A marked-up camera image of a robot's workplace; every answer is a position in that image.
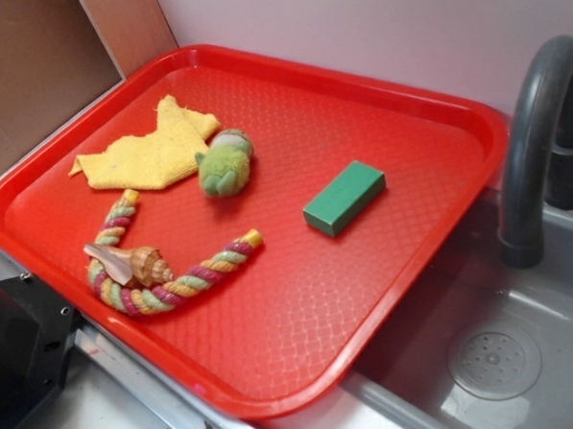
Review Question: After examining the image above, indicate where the green plush toy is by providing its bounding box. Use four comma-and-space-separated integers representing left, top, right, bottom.
194, 129, 254, 198

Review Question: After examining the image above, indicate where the brown cardboard panel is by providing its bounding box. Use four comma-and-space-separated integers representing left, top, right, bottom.
0, 0, 177, 177

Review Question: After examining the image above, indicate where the grey plastic sink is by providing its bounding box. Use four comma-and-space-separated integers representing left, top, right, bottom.
344, 192, 573, 429

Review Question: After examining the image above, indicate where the yellow cloth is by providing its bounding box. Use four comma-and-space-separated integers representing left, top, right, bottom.
68, 95, 221, 191

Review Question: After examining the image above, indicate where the multicolour twisted rope toy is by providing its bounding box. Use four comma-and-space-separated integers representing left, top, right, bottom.
87, 189, 263, 317

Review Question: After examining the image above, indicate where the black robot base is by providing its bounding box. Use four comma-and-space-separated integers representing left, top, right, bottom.
0, 276, 77, 426

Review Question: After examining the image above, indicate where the brown seashell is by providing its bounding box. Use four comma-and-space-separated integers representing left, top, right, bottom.
84, 244, 175, 287

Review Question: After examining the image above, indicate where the green rectangular block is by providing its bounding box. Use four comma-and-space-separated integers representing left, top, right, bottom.
302, 161, 387, 238

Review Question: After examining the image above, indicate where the grey toy faucet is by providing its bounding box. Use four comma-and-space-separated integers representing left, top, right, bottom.
498, 36, 573, 269

